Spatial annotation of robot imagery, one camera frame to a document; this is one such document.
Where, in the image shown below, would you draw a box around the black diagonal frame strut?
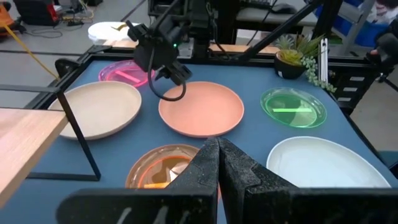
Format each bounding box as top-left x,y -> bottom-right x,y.
238,0 -> 324,63

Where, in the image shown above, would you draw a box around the black aluminium table frame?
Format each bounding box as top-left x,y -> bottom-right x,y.
24,0 -> 398,175

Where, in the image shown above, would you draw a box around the green transparent plate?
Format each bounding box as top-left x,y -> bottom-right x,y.
260,86 -> 328,129

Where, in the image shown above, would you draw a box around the white upright strip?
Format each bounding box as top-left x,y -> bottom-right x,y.
317,37 -> 329,83

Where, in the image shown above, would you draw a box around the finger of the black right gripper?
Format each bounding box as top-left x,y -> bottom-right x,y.
178,62 -> 193,84
169,62 -> 187,86

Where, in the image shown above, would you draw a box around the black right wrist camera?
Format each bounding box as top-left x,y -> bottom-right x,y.
126,20 -> 150,43

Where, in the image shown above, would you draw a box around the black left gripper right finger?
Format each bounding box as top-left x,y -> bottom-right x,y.
219,138 -> 398,224

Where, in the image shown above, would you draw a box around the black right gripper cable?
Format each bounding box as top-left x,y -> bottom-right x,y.
147,46 -> 187,102

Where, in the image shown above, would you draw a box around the salmon pink plate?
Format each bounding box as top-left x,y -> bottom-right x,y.
158,81 -> 245,139

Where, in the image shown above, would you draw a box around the beige plate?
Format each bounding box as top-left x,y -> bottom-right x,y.
48,80 -> 142,141

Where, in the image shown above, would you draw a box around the wooden side board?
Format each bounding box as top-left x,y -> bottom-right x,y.
102,39 -> 280,55

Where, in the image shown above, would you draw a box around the person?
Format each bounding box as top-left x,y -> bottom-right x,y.
366,0 -> 398,68

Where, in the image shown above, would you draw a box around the black computer mouse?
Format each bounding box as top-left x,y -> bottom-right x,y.
270,2 -> 298,15

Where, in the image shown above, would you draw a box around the green plant sprig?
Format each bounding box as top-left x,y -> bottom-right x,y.
273,32 -> 338,93

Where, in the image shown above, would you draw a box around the white plate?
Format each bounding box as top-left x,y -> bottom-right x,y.
266,136 -> 392,189

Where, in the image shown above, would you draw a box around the yellow cable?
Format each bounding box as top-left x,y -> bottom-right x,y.
0,23 -> 60,80

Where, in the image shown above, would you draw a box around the black keyboard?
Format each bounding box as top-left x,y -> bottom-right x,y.
241,0 -> 274,9

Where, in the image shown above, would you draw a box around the pink transparent plate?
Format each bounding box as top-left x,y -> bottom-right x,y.
98,59 -> 155,88

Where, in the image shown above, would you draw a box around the orange black object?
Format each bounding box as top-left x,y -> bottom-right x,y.
0,2 -> 16,38

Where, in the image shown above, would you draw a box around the black drawer unit white labels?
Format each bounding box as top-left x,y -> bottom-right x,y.
329,62 -> 379,116

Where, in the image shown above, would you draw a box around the blue storage bins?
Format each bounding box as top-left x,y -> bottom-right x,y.
313,0 -> 389,47

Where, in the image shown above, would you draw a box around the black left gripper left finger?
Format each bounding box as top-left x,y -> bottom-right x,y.
55,138 -> 220,224

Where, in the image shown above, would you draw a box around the orange transparent plate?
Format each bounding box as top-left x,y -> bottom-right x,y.
125,143 -> 200,189

